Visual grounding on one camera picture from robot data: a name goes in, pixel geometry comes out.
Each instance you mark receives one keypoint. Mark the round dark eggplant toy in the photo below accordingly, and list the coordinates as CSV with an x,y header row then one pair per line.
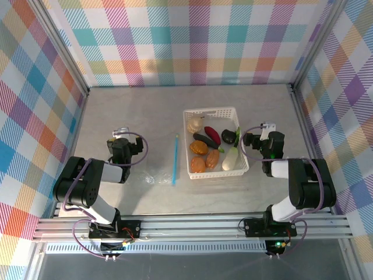
x,y
228,136

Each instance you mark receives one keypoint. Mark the white radish toy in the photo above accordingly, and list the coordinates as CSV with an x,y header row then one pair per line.
x,y
230,159

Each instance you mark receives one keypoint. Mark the dark red toy vegetable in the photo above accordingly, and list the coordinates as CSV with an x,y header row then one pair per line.
x,y
212,134

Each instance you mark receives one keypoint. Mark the clear zip-top bag blue zipper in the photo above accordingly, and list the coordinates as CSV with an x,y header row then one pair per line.
x,y
175,157

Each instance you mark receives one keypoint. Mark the brown orange bumpy toy food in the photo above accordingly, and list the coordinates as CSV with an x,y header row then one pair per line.
x,y
212,159

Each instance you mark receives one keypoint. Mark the long dark eggplant toy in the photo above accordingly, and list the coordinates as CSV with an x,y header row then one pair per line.
x,y
204,139

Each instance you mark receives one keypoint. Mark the beige garlic toy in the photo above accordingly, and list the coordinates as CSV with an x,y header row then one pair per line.
x,y
194,125

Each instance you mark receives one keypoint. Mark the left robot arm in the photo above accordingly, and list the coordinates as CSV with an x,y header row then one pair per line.
x,y
73,186

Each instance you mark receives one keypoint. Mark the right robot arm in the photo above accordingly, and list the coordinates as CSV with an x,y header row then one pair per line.
x,y
309,189

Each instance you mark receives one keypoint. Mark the white plastic basket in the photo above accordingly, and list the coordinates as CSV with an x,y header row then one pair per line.
x,y
218,174

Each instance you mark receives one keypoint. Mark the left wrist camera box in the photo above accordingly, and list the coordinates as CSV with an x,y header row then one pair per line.
x,y
121,132

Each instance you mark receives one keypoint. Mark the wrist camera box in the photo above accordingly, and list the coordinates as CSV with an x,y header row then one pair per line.
x,y
266,129
121,132

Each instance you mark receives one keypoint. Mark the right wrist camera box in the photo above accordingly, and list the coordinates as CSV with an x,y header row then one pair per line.
x,y
266,129

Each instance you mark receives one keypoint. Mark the aluminium side rail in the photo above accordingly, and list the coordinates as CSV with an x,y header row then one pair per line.
x,y
78,116
304,116

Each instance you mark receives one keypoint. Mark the long aluminium base rail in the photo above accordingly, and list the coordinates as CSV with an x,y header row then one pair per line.
x,y
189,230

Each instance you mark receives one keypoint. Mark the aluminium corner post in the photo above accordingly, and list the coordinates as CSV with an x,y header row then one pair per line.
x,y
61,46
317,43

